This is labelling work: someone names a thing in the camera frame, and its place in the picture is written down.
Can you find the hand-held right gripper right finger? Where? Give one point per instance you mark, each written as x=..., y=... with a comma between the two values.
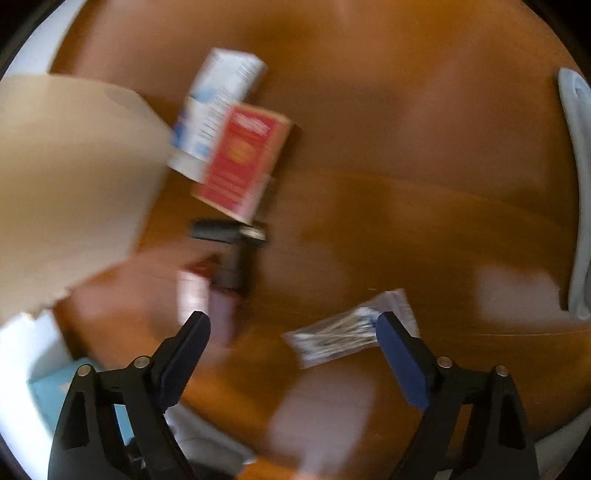
x=404, y=360

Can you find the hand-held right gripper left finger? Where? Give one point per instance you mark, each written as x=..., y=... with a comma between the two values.
x=184, y=355

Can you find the red cardboard box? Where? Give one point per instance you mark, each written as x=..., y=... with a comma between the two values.
x=242, y=161

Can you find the clear bag of cotton swabs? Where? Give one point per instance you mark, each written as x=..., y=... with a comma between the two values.
x=341, y=332

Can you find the blue storage box white lid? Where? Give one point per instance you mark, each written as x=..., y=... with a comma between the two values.
x=55, y=392

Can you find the grey shoe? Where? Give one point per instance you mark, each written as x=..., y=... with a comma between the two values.
x=579, y=184

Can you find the black blurred object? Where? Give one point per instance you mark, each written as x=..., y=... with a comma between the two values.
x=233, y=258

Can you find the beige plastic bin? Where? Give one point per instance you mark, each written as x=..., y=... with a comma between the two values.
x=69, y=184

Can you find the white and blue medicine box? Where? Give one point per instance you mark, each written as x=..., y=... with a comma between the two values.
x=217, y=92

